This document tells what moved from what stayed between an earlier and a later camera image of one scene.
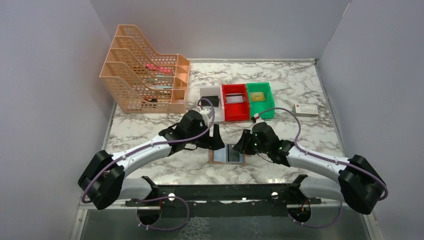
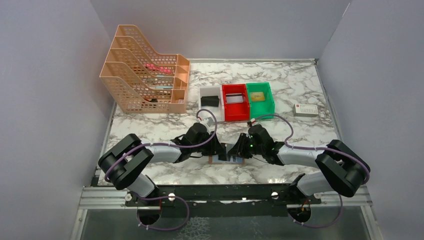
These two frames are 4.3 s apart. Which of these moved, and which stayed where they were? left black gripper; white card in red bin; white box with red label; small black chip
Moved: left black gripper
Stayed: white box with red label; white card in red bin; small black chip
